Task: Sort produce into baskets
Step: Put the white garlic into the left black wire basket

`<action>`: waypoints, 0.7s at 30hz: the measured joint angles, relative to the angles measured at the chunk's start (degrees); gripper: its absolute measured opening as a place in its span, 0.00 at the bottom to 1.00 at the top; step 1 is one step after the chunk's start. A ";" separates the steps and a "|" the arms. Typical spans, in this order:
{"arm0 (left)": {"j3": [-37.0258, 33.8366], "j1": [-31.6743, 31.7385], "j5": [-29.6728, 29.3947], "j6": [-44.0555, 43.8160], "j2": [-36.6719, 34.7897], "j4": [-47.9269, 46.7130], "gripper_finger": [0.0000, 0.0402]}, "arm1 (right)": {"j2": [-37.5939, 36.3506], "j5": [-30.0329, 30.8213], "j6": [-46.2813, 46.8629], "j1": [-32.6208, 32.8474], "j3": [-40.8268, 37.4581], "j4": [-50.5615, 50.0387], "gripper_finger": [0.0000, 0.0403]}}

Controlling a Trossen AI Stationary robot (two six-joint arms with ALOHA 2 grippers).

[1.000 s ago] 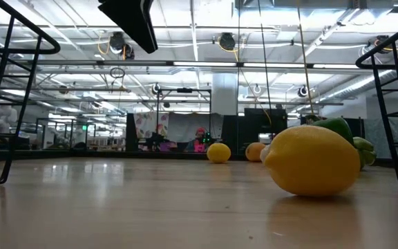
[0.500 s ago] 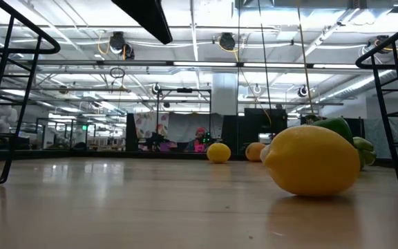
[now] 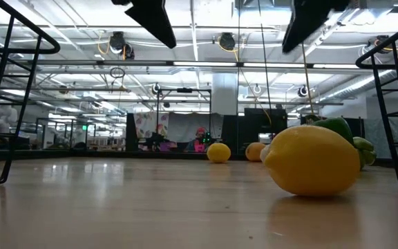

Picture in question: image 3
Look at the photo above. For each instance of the black cabinet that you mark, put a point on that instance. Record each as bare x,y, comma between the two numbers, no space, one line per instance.
247,124

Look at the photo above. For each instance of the white robot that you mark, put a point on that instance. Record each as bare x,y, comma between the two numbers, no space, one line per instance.
2,119

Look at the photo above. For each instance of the person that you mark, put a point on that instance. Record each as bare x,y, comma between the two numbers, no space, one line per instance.
199,138

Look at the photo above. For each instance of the white garlic bulb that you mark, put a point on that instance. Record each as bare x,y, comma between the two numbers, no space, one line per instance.
264,154

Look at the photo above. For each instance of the device with green lights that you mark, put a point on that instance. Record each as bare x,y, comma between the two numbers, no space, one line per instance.
207,138

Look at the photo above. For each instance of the yellow lemon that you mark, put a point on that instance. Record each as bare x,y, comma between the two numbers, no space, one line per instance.
311,160
218,153

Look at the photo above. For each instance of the white square column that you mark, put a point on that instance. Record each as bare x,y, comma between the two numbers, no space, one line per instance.
225,93

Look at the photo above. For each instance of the grey cloth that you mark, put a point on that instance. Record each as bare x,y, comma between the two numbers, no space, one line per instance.
185,121

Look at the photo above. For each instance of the purple box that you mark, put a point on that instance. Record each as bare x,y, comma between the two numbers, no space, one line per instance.
165,146

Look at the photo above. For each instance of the dark green bell pepper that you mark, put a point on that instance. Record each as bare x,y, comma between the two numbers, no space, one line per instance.
337,128

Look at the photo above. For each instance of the orange citrus fruit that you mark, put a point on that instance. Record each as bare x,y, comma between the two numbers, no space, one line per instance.
254,152

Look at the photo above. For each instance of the black metal table frame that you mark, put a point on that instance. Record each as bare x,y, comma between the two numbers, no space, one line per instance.
47,155

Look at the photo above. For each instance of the light green bell pepper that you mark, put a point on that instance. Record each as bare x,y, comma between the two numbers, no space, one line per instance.
366,152

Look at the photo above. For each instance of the teal curtain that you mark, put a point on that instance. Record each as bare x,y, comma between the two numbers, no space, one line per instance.
382,138

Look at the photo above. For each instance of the white floral cloth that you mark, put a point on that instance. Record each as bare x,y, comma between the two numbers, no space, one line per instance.
149,122

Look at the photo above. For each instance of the black partition panel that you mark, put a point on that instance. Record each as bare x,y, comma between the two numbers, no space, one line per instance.
131,131
358,126

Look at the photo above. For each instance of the long ceiling light strip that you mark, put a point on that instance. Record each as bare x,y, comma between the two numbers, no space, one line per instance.
202,64

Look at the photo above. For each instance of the black workstation frame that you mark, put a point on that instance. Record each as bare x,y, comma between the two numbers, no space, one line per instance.
61,119

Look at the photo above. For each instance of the black gantry frame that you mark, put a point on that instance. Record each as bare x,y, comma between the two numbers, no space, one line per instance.
184,90

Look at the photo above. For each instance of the silver ventilation duct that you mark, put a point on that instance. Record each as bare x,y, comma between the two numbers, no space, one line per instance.
330,94

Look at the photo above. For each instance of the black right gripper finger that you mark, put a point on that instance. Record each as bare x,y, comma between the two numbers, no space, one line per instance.
309,17
157,17

